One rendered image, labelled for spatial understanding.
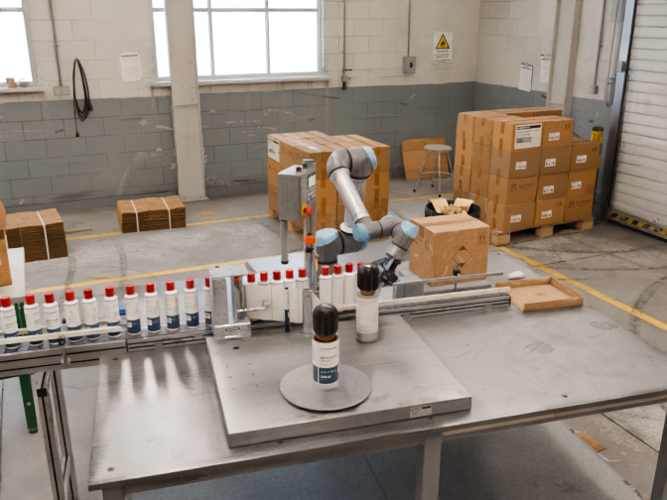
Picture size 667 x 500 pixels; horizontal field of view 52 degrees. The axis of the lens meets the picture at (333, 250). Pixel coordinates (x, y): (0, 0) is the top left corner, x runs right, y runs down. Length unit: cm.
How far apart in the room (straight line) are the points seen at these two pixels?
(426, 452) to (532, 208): 462
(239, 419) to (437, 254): 140
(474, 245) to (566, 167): 366
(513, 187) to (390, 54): 311
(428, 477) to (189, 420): 80
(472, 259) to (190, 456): 174
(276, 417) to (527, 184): 477
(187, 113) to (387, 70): 259
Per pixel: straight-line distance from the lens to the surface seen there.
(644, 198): 740
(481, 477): 311
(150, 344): 279
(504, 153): 645
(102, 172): 807
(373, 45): 883
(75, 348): 279
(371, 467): 310
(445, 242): 322
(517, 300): 324
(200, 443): 221
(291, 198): 272
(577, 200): 710
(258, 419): 220
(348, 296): 288
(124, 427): 234
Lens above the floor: 207
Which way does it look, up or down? 19 degrees down
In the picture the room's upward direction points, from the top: straight up
